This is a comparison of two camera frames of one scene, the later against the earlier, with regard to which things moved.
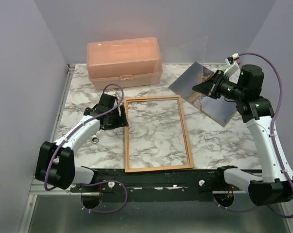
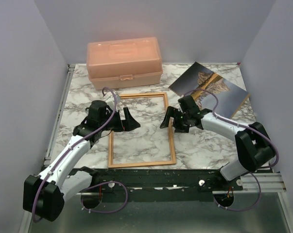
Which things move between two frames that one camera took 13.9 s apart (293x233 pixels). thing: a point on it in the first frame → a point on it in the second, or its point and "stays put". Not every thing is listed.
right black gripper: [210, 88] → [173, 112]
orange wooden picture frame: [178, 97] → [111, 164]
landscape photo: [219, 109] stays put
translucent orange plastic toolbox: [130, 61] stays put
